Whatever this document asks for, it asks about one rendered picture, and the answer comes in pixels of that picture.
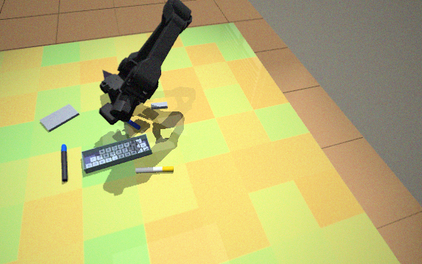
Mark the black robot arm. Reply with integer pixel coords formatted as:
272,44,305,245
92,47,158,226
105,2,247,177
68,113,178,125
100,0,192,122

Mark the blue stylus with grey tip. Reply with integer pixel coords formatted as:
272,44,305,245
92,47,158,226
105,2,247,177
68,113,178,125
126,120,141,130

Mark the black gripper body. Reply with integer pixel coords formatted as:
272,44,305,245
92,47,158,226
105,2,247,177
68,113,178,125
98,103,119,125

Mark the grey keyboard with white keys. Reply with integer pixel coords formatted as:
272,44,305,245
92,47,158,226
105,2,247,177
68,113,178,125
81,134,152,174

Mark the black stylus with blue tip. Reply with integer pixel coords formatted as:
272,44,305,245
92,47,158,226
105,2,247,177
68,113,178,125
61,144,68,182

